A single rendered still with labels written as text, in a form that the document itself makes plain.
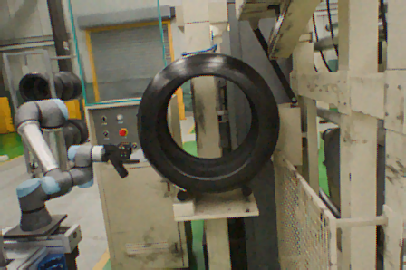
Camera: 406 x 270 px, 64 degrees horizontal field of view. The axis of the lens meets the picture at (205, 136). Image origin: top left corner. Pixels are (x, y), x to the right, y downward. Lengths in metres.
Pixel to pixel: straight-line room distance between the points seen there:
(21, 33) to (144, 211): 11.02
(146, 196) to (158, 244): 0.36
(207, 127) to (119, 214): 0.96
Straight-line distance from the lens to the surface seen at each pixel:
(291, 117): 1.67
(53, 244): 1.90
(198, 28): 1.70
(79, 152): 1.53
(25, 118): 1.69
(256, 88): 1.29
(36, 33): 12.57
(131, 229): 2.37
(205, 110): 1.70
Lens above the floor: 1.42
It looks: 11 degrees down
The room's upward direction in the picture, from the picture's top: 6 degrees counter-clockwise
